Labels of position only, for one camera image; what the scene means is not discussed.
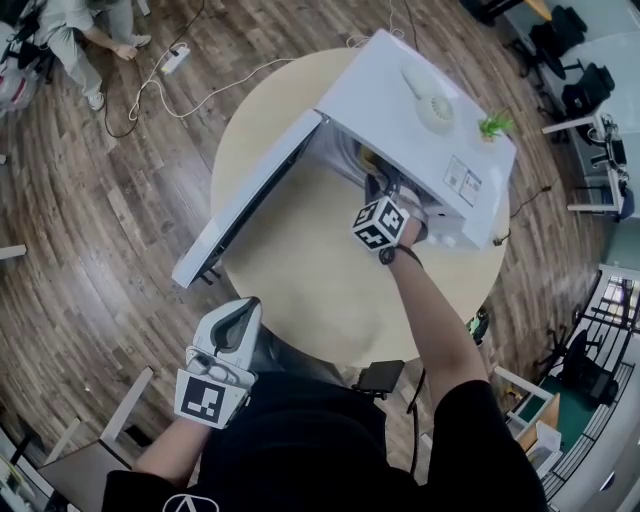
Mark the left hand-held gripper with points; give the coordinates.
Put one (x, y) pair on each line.
(205, 397)

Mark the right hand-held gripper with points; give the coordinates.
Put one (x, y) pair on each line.
(382, 222)

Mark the white microwave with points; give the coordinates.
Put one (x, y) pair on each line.
(370, 90)

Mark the person's left forearm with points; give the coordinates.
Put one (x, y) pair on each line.
(170, 450)

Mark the person's right forearm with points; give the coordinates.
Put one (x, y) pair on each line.
(430, 320)

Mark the person's right hand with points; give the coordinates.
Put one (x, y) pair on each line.
(415, 234)

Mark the black wristband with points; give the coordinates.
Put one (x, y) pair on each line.
(386, 256)

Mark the person's leg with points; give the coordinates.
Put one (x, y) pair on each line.
(295, 357)

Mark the white handheld fan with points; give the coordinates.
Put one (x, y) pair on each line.
(435, 112)

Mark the operator in grey sleeve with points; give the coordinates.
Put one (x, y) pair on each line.
(310, 450)

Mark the green black bag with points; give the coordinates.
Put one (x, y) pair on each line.
(480, 325)

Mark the small green potted plant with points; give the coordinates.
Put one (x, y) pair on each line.
(492, 127)

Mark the black box device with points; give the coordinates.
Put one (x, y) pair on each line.
(382, 375)

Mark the grey desk white legs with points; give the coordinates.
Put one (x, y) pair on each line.
(85, 470)

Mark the black office chair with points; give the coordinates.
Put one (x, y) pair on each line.
(587, 87)
(580, 360)
(552, 40)

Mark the black window grille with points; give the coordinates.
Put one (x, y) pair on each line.
(615, 310)

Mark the wooden desk white legs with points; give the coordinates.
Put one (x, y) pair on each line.
(542, 415)

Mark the white power strip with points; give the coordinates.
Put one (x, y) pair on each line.
(175, 60)

